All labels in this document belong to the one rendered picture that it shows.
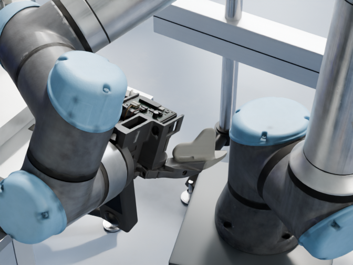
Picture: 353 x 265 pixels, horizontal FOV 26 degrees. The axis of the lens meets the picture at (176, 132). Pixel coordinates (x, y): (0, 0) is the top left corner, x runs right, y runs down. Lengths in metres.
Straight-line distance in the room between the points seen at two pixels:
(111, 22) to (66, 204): 0.20
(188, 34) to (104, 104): 1.57
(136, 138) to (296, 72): 1.29
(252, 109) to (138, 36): 2.01
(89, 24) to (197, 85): 2.03
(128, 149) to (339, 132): 0.26
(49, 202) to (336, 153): 0.38
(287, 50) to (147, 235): 0.68
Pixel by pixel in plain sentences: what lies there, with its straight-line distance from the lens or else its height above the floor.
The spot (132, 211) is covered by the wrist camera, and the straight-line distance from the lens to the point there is 0.97.
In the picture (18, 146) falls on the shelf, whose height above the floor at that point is 0.88.
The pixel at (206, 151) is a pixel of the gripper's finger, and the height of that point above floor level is 1.06.
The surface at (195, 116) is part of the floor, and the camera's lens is 2.70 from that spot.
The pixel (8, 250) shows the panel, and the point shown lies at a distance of 1.95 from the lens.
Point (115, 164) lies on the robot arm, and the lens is 0.85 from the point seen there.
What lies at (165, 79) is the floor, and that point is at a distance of 2.87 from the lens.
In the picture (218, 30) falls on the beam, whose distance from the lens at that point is 2.20.
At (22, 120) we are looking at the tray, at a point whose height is 0.89.
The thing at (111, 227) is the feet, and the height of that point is 0.01.
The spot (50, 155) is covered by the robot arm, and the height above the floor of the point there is 1.22.
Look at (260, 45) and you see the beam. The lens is 2.16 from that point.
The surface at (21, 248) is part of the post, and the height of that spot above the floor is 0.24.
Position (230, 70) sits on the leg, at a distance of 2.28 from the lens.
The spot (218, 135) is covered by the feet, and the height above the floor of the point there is 0.13.
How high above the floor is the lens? 1.72
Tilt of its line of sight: 41 degrees down
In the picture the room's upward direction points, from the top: straight up
